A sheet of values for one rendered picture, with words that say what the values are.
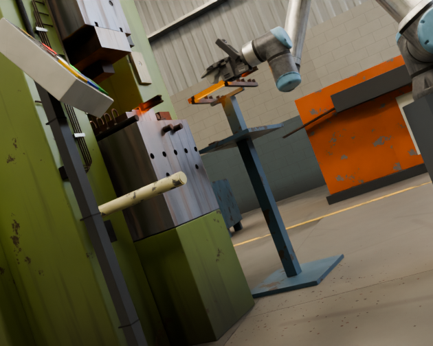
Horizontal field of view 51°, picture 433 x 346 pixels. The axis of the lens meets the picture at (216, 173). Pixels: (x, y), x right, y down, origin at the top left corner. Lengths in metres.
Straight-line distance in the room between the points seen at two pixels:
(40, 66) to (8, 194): 0.73
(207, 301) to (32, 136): 0.91
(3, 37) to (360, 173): 4.36
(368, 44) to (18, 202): 8.21
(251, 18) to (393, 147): 5.51
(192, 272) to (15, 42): 1.02
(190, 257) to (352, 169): 3.64
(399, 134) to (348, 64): 4.35
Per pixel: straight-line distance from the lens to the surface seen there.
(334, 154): 5.28
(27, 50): 1.41
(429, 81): 1.88
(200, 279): 1.86
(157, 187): 1.53
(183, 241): 1.82
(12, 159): 1.93
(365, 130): 5.25
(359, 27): 9.53
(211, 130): 9.96
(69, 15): 2.08
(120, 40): 2.14
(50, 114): 1.52
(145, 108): 2.00
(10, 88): 1.90
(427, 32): 1.71
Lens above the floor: 0.52
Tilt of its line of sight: 3 degrees up
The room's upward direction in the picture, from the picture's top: 21 degrees counter-clockwise
